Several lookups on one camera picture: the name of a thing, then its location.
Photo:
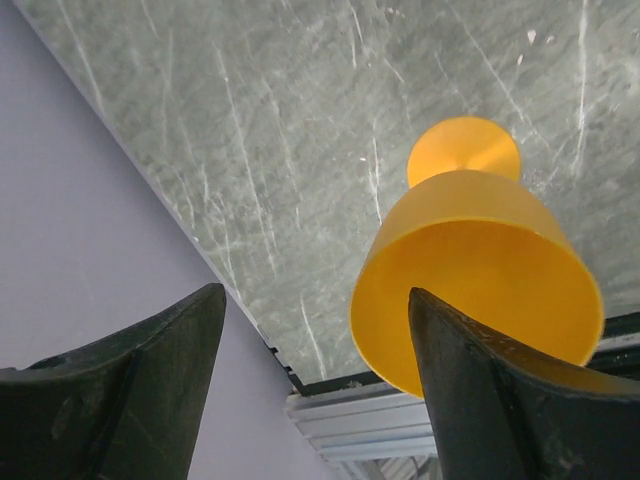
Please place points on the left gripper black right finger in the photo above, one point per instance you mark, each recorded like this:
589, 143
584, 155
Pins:
500, 409

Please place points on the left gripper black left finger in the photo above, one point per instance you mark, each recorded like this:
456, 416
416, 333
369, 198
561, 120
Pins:
128, 406

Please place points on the orange plastic wine glass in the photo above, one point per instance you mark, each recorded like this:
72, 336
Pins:
471, 234

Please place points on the aluminium front mounting rail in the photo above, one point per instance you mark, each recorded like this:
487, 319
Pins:
377, 432

